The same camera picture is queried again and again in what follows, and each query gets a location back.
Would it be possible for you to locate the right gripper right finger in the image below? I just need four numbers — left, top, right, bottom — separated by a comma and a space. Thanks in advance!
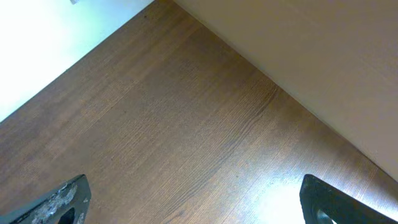
299, 174, 397, 224

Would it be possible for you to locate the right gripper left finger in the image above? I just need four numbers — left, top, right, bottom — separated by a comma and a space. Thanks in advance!
1, 174, 91, 224

